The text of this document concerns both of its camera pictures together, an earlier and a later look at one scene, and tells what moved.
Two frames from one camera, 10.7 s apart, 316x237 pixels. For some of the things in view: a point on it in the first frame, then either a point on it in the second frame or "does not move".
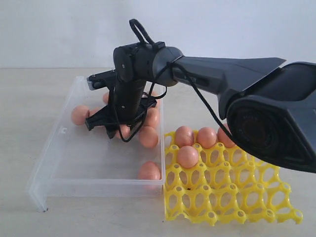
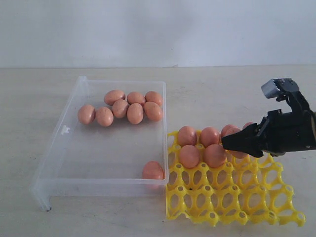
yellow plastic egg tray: [226, 184] does not move
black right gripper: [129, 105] -> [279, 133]
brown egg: [187, 156] does not move
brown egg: [126, 132] -> [215, 155]
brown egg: [148, 137] -> [237, 154]
